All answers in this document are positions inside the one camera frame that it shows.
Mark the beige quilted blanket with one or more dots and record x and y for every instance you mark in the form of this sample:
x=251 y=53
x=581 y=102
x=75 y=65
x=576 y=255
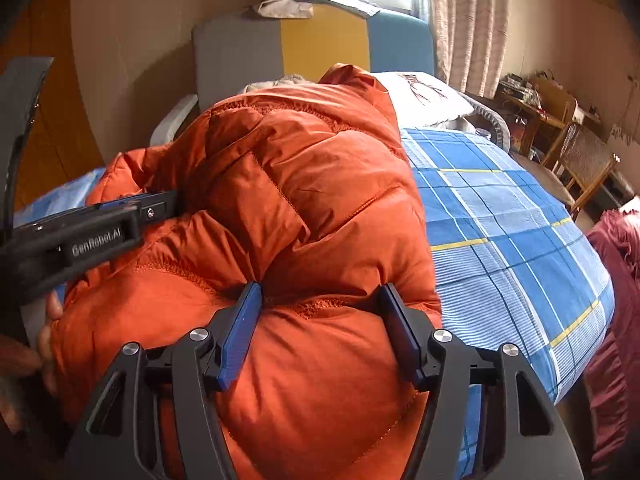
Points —
x=287 y=80

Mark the wooden chair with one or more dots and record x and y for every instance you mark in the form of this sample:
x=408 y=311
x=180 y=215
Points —
x=574 y=169

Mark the striped pink curtain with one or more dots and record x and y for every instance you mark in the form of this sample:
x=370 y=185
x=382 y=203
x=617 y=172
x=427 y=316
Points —
x=470 y=43

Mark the orange down jacket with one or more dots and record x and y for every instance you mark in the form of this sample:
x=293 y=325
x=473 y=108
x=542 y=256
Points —
x=307 y=191

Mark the maroon cloth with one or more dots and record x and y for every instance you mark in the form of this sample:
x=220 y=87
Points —
x=612 y=375

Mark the grey yellow blue headboard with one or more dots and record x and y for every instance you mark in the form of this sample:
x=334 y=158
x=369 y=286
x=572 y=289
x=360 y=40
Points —
x=241 y=48

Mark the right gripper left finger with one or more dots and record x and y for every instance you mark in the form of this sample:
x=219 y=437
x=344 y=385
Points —
x=118 y=436

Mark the wooden desk with clutter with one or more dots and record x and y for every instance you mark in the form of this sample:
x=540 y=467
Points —
x=544 y=105

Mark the blue plaid bed sheet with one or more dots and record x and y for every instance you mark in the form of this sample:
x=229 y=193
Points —
x=510 y=264

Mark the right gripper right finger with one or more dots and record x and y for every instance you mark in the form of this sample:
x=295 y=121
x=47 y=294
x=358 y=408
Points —
x=520 y=434

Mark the white printed pillow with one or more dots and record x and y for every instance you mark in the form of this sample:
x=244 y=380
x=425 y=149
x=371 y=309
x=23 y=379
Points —
x=420 y=100

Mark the person's left hand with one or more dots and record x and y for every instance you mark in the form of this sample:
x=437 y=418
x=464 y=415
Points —
x=18 y=361

